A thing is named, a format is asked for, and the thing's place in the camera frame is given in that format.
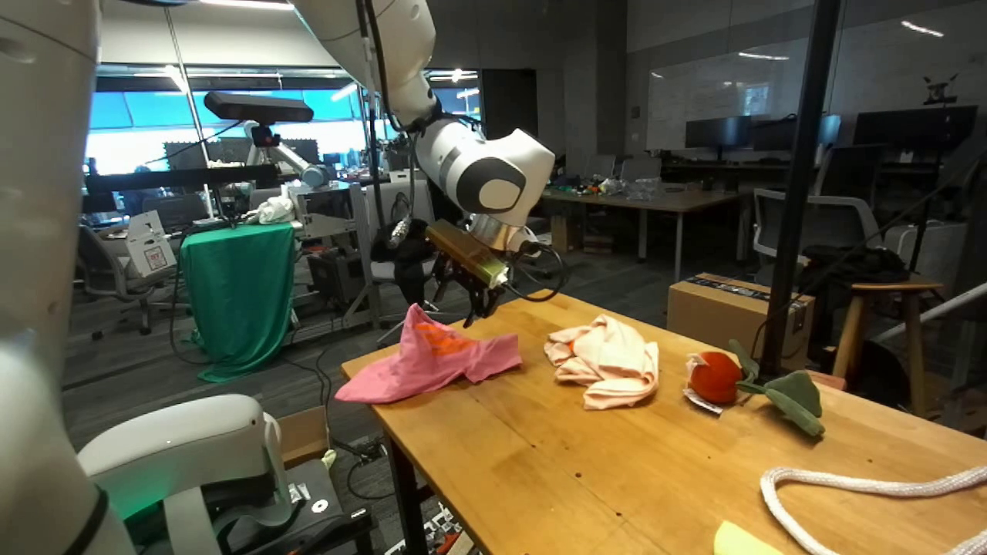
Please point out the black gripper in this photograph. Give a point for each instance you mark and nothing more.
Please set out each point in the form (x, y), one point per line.
(469, 263)

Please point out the pink t-shirt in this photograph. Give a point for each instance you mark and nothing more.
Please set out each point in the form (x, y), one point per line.
(429, 357)

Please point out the yellow-green cloth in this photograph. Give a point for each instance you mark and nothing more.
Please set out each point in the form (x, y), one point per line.
(735, 540)

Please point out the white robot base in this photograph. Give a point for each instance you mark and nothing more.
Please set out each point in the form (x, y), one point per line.
(59, 501)

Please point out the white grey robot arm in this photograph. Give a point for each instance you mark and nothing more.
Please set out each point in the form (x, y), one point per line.
(495, 182)

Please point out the cream pink cloth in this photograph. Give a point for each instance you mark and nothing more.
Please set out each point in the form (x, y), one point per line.
(610, 360)

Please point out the wooden table in background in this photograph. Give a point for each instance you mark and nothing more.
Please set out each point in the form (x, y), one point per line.
(660, 199)

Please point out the green draped cloth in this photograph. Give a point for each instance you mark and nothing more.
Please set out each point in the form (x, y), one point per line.
(241, 295)

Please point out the cardboard box on floor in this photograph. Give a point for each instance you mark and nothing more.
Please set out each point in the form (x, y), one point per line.
(727, 309)

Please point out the plush tomato with leaves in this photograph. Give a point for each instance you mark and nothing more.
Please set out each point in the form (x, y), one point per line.
(719, 380)

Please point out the black vertical pole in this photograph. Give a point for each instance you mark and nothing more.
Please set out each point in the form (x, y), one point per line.
(799, 178)

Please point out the round wooden stool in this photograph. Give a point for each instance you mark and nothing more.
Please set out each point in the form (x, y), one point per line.
(859, 334)

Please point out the black camera on mount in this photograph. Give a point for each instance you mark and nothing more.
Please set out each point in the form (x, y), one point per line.
(260, 111)

